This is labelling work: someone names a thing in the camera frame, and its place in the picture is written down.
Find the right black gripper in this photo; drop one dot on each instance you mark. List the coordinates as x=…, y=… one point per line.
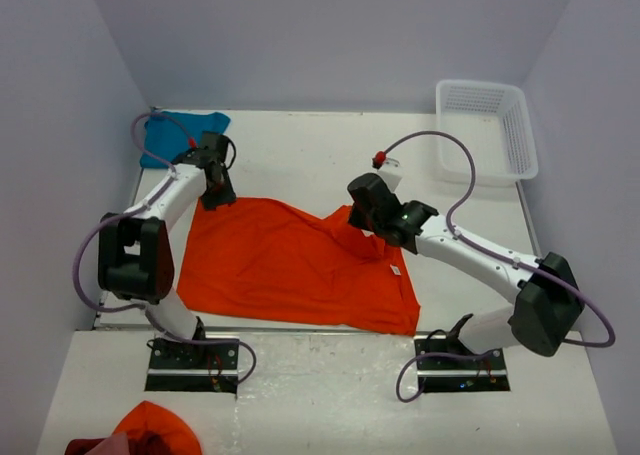
x=357, y=220

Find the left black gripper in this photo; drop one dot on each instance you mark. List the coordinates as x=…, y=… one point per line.
x=226, y=197

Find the orange t shirt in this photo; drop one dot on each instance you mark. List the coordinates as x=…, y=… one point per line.
x=262, y=259

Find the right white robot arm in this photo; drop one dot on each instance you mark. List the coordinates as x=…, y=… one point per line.
x=541, y=310

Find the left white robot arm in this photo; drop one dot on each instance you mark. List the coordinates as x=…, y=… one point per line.
x=135, y=260

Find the folded blue t shirt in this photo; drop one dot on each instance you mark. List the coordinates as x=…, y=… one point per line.
x=168, y=138

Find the white plastic basket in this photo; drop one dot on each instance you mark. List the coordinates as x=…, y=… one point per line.
x=493, y=123

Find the orange cloth in pile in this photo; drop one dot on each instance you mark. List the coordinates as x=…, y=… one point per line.
x=152, y=429

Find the pink cloth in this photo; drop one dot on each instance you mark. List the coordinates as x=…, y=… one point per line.
x=117, y=444

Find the dark red cloth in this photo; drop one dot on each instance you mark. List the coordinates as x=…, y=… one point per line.
x=88, y=447

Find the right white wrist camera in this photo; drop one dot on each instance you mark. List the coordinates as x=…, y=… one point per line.
x=391, y=173

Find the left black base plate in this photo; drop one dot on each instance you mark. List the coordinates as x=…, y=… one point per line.
x=176, y=367

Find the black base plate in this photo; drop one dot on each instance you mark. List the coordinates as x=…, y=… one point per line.
x=442, y=375
x=176, y=367

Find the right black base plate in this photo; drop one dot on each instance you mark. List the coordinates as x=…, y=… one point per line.
x=442, y=375

